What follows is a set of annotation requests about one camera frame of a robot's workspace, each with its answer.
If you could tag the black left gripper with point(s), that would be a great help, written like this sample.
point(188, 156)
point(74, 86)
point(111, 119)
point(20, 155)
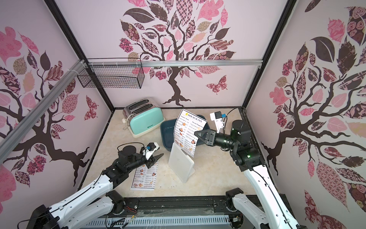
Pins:
point(152, 162)

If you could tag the new printed menu sheet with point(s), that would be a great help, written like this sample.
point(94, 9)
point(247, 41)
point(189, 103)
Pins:
point(185, 126)

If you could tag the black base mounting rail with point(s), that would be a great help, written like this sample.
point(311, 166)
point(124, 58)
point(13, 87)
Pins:
point(183, 206)

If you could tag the old printed menu sheet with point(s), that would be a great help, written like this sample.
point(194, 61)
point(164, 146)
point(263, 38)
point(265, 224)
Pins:
point(145, 178)

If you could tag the aluminium rail left wall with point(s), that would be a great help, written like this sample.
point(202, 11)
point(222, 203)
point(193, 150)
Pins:
point(14, 137)

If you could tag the aluminium rail wall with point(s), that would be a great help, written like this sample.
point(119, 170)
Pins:
point(14, 137)
point(191, 63)

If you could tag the white acrylic menu holder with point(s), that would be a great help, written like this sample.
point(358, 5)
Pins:
point(181, 163)

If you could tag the black wire basket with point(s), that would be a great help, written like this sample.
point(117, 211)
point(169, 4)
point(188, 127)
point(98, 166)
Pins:
point(113, 73)

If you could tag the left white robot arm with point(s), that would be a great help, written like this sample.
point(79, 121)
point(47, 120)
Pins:
point(99, 197)

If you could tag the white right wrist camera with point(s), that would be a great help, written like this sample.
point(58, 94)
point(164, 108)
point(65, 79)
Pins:
point(220, 120)

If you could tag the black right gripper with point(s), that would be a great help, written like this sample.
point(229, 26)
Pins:
point(211, 137)

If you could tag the white slotted cable duct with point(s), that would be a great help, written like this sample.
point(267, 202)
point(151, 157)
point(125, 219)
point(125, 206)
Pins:
point(174, 222)

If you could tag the teal plastic bin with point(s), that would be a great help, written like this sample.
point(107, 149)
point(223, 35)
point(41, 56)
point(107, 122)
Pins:
point(167, 128)

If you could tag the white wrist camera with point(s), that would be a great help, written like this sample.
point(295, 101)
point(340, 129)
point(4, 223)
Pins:
point(220, 120)
point(150, 149)

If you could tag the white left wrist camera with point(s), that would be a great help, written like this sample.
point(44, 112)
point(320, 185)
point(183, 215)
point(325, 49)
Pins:
point(150, 149)

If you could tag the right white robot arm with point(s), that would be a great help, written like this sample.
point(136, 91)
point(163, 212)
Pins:
point(273, 213)

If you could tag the aluminium rail back wall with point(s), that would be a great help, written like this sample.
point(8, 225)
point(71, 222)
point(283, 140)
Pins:
point(191, 63)

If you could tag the mint green toaster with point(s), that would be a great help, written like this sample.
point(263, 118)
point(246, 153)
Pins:
point(143, 117)

